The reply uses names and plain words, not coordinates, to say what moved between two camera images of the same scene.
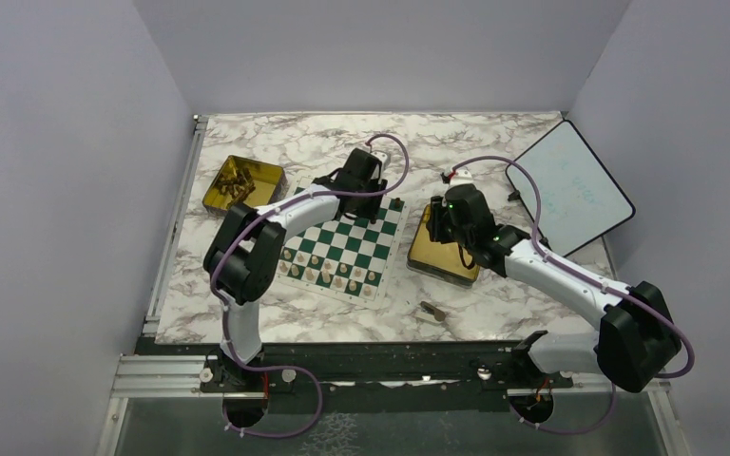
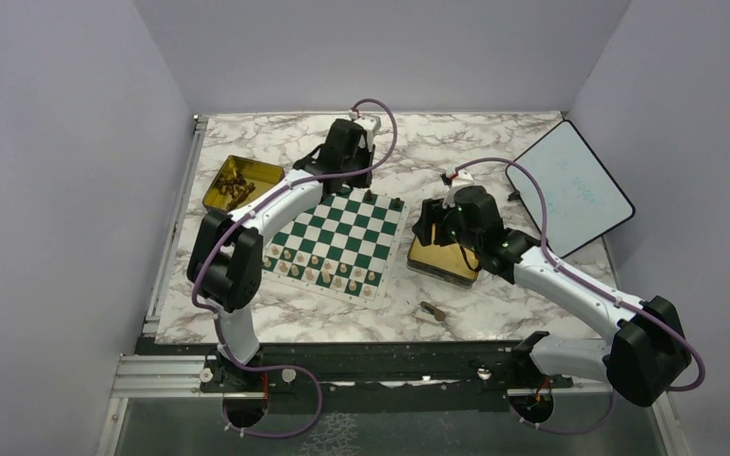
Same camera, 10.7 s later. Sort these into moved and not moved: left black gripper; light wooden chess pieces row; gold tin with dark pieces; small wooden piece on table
Moved: left black gripper
Not moved: gold tin with dark pieces; light wooden chess pieces row; small wooden piece on table
